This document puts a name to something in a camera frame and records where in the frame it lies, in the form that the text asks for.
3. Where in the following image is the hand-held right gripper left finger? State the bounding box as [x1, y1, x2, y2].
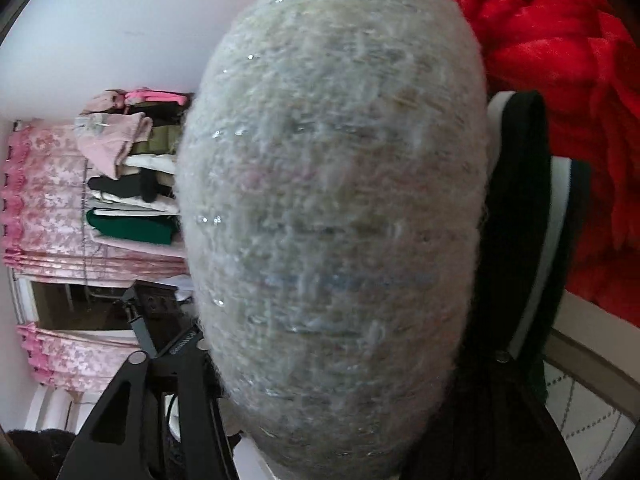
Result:
[55, 347, 239, 480]

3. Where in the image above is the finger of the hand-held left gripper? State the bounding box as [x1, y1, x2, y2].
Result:
[122, 282, 208, 361]

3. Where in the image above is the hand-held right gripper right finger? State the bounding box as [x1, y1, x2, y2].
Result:
[412, 350, 582, 480]

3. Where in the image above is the fuzzy grey sweater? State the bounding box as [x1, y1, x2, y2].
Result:
[177, 0, 493, 480]

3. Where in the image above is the stack of folded clothes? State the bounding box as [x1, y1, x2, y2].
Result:
[75, 87, 196, 261]

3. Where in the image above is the white quilted mattress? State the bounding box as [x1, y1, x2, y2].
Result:
[542, 360, 638, 461]

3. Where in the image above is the pink lace cloth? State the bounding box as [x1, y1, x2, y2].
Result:
[0, 120, 193, 281]
[15, 322, 138, 398]

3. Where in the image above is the dark fuzzy cloth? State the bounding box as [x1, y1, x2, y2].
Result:
[5, 427, 78, 480]

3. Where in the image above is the black garment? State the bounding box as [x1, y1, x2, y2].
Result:
[450, 91, 593, 411]

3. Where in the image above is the red floral blanket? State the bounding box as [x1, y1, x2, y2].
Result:
[315, 0, 640, 328]

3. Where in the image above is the wooden bed frame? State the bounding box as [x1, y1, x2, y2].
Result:
[544, 329, 640, 403]

